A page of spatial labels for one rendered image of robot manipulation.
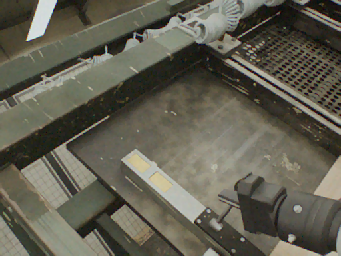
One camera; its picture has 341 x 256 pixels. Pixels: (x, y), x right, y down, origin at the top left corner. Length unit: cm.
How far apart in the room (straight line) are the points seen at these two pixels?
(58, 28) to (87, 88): 555
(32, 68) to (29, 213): 75
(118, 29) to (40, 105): 83
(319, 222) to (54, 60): 112
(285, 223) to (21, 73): 106
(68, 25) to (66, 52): 509
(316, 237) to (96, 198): 48
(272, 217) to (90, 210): 41
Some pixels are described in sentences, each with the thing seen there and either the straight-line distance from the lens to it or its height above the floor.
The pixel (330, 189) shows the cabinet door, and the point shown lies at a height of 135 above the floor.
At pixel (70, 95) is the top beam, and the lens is 81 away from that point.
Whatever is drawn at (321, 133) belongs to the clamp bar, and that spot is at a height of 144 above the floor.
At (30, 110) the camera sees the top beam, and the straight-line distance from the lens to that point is 78.
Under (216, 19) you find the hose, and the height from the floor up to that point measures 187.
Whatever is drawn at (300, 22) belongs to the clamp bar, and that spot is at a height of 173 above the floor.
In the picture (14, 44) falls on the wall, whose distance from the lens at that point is 600.
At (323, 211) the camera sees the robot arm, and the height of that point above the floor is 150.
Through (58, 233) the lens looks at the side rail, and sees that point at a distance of 65.
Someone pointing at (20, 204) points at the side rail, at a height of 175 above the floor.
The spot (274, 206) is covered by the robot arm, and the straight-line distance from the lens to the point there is 55.
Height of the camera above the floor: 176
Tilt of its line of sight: 8 degrees down
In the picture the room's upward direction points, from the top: 33 degrees counter-clockwise
